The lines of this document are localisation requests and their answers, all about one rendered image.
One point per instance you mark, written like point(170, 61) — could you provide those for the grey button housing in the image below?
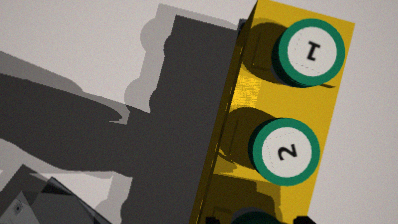
point(44, 208)

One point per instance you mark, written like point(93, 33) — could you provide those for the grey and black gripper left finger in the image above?
point(212, 220)

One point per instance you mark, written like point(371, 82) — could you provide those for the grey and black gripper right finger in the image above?
point(303, 220)

